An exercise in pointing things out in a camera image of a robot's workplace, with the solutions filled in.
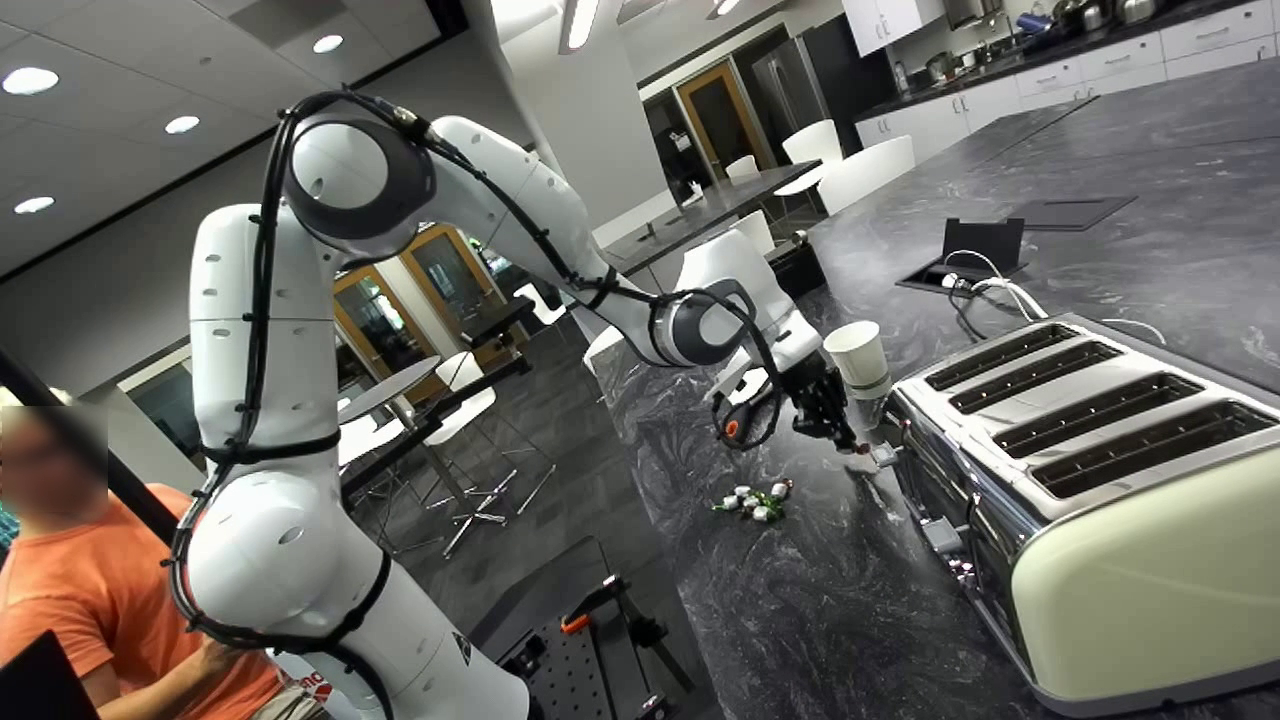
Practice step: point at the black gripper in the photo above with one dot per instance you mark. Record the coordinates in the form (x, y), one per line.
(819, 393)

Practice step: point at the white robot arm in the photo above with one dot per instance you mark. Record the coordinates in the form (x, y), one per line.
(267, 554)

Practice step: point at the white paper cup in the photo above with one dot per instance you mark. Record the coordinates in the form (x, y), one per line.
(862, 367)

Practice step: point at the sweets pile on table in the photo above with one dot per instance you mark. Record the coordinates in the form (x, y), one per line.
(756, 503)

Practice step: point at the black table socket hatch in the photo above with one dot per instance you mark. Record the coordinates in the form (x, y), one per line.
(974, 252)

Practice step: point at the white chair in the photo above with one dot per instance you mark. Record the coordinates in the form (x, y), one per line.
(843, 176)

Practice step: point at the cream chrome toaster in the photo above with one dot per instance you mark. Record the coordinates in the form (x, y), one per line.
(1105, 505)

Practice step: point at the white kitchen counter cabinets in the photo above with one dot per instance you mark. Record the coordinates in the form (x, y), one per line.
(1189, 40)

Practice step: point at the person in orange shirt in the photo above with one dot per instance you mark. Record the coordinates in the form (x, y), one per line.
(91, 572)

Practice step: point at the orange handled clamp right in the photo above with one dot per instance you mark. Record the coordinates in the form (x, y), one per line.
(641, 633)

